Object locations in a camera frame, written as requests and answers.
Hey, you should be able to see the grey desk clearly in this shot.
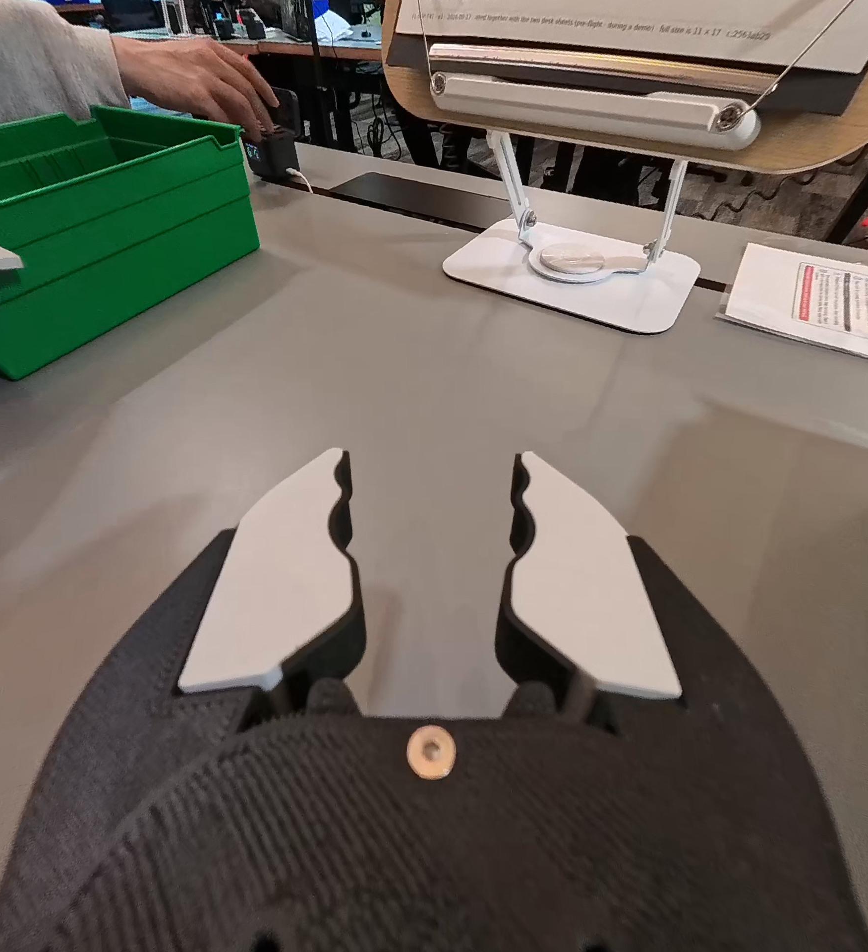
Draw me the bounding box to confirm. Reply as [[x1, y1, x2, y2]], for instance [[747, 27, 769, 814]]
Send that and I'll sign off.
[[0, 141, 868, 952]]

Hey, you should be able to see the laminated paper sheet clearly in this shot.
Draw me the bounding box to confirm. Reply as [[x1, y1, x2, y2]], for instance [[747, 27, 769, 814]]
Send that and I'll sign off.
[[716, 241, 868, 370]]

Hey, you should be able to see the black power cube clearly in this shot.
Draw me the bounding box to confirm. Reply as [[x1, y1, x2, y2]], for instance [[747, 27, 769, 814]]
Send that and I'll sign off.
[[244, 126, 301, 181]]

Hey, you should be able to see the black smartphone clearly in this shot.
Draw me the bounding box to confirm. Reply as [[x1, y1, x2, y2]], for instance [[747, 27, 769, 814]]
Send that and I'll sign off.
[[266, 85, 302, 142]]

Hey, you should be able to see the black desk panel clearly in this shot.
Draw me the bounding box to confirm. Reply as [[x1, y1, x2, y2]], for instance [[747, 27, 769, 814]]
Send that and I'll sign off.
[[328, 173, 509, 224]]

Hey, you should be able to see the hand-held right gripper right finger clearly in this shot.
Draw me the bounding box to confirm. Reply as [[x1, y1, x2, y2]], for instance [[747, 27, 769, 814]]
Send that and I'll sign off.
[[495, 451, 684, 726]]

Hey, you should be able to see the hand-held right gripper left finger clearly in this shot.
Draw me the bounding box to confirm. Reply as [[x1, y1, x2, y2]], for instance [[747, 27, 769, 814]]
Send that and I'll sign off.
[[178, 448, 368, 726]]

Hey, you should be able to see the printed paper sheet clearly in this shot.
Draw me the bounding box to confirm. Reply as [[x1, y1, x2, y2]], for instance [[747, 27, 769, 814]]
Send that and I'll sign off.
[[393, 0, 868, 75]]

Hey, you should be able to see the green plastic bin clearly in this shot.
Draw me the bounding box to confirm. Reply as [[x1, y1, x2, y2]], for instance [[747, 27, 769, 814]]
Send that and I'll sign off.
[[0, 104, 261, 382]]

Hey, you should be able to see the long wooden table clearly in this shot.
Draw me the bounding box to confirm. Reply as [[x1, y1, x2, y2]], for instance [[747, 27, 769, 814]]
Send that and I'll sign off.
[[203, 22, 386, 64]]

